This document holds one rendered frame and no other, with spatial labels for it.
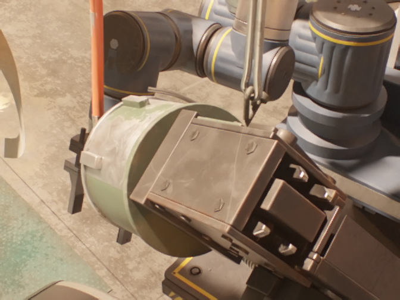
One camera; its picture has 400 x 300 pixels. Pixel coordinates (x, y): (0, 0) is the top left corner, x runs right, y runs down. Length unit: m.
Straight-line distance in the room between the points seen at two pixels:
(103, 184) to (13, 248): 1.87
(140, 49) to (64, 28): 2.83
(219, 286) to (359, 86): 0.72
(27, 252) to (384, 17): 1.59
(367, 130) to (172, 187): 1.13
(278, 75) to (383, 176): 0.56
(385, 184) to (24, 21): 2.88
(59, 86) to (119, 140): 2.70
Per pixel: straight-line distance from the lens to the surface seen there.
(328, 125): 1.48
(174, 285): 1.77
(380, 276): 0.51
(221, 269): 1.81
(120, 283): 2.23
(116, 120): 0.58
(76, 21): 3.84
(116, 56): 0.99
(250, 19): 0.43
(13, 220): 2.53
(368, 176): 1.51
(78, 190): 1.17
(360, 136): 1.55
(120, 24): 0.98
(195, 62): 1.10
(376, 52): 1.41
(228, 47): 1.07
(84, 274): 2.27
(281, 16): 1.04
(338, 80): 1.42
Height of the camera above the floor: 1.77
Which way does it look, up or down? 40 degrees down
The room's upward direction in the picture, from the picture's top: straight up
